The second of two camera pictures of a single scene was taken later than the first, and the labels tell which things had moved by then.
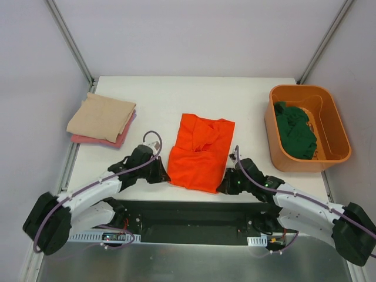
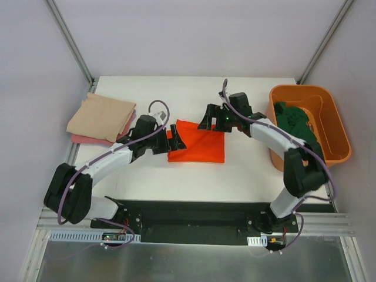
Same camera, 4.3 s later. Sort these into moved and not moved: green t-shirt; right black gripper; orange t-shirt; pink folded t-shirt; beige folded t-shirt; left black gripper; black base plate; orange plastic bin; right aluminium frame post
Moved: orange t-shirt; right black gripper; left black gripper
Not moved: green t-shirt; black base plate; pink folded t-shirt; right aluminium frame post; beige folded t-shirt; orange plastic bin
